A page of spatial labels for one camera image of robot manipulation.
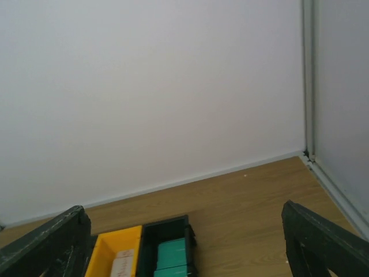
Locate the black bin with teal cards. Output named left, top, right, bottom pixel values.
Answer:
left=135, top=215, right=198, bottom=276

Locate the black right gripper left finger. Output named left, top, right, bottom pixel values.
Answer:
left=1, top=205, right=91, bottom=276

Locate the white pink card stack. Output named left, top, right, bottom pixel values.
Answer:
left=110, top=249, right=134, bottom=277

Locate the aluminium frame post right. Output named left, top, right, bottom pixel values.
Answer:
left=301, top=1, right=368, bottom=238

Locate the teal card stack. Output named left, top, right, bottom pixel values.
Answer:
left=153, top=238, right=187, bottom=277

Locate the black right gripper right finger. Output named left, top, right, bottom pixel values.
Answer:
left=281, top=200, right=368, bottom=276

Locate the yellow plastic bin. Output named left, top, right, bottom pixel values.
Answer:
left=85, top=226, right=142, bottom=277

